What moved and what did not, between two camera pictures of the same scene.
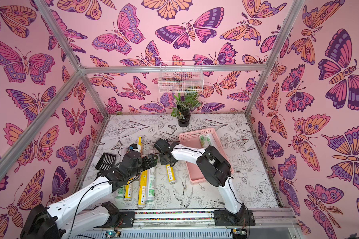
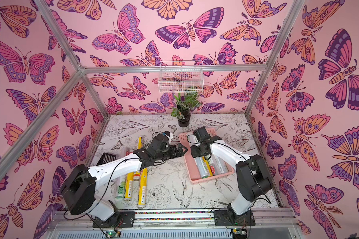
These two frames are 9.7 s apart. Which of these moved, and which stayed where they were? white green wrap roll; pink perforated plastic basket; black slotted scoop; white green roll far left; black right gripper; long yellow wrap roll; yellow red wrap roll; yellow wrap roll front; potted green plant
Moved: black right gripper; yellow red wrap roll; white green wrap roll
Stayed: pink perforated plastic basket; long yellow wrap roll; yellow wrap roll front; black slotted scoop; potted green plant; white green roll far left
